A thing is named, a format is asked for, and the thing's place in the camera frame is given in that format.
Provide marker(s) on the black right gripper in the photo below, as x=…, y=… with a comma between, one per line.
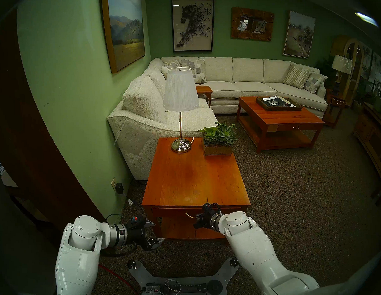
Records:
x=207, y=218

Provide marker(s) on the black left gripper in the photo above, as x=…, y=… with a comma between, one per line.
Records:
x=137, y=233

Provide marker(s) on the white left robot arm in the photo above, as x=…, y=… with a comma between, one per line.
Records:
x=79, y=267

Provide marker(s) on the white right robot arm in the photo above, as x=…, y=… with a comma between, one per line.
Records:
x=254, y=249

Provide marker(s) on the cherry wood end table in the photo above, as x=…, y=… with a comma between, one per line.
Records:
x=191, y=177

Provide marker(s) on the black power adapter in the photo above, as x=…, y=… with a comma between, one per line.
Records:
x=119, y=188

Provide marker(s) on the black power strip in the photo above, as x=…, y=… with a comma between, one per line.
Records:
x=190, y=287

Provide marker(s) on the succulent plants in wooden planter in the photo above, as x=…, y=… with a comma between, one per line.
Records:
x=217, y=149

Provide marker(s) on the white shade chrome table lamp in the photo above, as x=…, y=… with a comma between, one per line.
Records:
x=180, y=92

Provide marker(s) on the small wooden corner table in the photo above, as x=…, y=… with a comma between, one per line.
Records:
x=203, y=90

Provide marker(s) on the cherry wood coffee table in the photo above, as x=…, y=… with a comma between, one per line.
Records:
x=280, y=117

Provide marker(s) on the black book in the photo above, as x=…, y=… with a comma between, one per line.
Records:
x=275, y=103

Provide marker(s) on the white paper sheet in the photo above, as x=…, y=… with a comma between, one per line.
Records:
x=269, y=98

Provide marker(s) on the dark wooden serving tray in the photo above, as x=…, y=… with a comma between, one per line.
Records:
x=296, y=107

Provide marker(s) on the grey patterned throw pillow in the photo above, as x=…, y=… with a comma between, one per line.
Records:
x=314, y=82
x=199, y=69

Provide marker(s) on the cream sectional sofa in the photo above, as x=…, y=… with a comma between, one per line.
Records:
x=247, y=70

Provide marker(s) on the striped beige throw pillow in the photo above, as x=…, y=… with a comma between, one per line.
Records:
x=297, y=75
x=172, y=64

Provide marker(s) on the cardboard box with label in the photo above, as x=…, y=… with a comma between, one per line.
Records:
x=1, y=168

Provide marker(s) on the dark wooden side table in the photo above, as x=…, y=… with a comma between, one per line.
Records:
x=337, y=102

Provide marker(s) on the brown wooden sideboard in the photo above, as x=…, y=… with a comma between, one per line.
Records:
x=371, y=137

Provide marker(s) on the black framed horse picture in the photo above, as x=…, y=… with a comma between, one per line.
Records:
x=193, y=24

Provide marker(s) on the rustic wood framed mirror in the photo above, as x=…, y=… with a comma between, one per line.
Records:
x=236, y=25

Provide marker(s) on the dark leafy floor plant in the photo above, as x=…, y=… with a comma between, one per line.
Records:
x=326, y=69

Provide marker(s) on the mountain landscape painting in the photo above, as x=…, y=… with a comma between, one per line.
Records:
x=122, y=32

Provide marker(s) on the tree landscape painting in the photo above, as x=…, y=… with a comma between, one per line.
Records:
x=299, y=35

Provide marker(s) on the lamp with plastic wrapped shade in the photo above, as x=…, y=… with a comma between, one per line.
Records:
x=341, y=64

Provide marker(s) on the arched light wood cabinet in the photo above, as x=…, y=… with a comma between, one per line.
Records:
x=358, y=61

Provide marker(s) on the ceiling light panel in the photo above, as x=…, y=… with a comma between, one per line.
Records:
x=366, y=19

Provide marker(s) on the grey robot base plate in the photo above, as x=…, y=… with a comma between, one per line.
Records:
x=145, y=276

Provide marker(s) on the beige wall outlet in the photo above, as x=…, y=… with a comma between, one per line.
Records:
x=113, y=184

